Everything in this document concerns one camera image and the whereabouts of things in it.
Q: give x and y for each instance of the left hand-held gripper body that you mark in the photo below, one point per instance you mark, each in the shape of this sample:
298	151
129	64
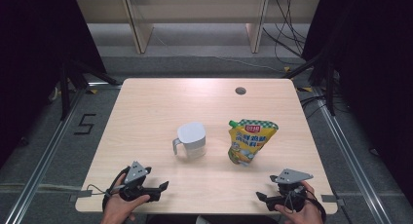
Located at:
136	173

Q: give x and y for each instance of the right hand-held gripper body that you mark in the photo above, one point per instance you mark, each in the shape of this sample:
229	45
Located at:
290	177

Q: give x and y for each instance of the yellow seasoning pouch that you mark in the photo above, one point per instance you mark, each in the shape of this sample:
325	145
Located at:
248	142

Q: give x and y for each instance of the clear jar with white lid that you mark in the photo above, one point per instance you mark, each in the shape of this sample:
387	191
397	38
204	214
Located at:
191	133

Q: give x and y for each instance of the person's right hand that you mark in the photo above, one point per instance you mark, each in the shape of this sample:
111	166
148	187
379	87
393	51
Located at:
308	216

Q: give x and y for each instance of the person's left hand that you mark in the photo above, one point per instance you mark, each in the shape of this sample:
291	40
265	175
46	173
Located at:
115	207

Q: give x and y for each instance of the person's dark clothing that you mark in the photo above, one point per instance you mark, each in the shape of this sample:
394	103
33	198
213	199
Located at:
227	220

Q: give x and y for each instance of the grey tape strip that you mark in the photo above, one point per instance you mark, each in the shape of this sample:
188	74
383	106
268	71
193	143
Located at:
81	194
332	199

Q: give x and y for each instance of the black metal stand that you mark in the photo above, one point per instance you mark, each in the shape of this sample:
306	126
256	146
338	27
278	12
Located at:
330	87
65	94

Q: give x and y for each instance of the grey table grommet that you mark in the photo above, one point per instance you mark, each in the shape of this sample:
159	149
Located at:
240	90

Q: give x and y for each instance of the black curtain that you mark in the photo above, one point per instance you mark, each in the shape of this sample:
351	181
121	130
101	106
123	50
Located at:
32	55
373	71

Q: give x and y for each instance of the light wooden desk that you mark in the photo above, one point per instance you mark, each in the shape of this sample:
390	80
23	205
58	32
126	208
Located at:
139	32

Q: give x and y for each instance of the aluminium floor rail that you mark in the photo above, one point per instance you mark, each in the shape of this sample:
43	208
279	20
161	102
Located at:
351	159
48	152

